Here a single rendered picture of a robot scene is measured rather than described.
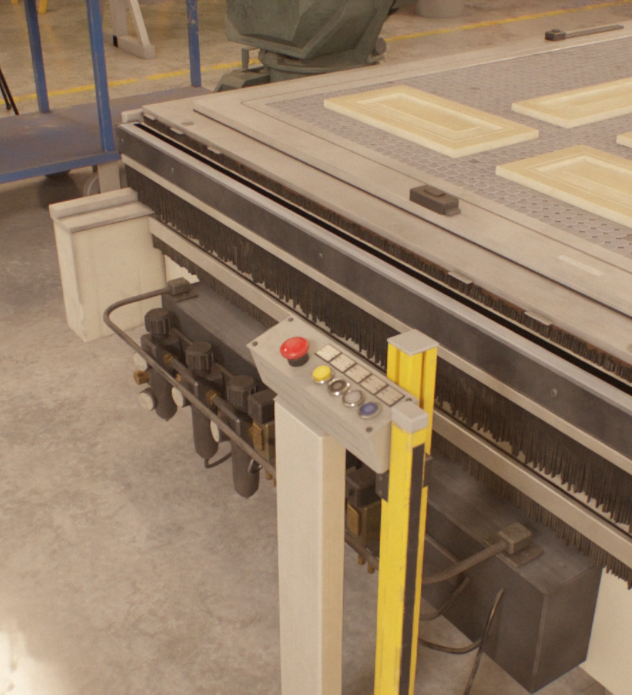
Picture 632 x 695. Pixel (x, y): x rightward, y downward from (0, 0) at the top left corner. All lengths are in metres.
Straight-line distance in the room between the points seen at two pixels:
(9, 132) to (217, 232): 2.33
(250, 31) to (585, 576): 2.29
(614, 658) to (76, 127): 3.44
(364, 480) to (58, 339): 1.83
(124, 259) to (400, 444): 1.57
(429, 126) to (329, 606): 1.27
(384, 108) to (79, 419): 1.23
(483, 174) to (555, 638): 0.97
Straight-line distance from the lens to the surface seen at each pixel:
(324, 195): 2.09
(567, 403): 1.57
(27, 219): 4.40
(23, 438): 2.92
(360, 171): 2.16
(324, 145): 2.32
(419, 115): 2.50
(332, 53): 3.39
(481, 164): 2.23
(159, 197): 2.60
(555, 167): 2.20
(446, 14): 8.33
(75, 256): 2.62
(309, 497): 1.44
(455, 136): 2.37
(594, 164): 2.25
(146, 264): 2.71
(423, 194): 1.96
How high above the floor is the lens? 1.58
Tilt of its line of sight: 29 degrees down
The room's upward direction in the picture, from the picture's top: straight up
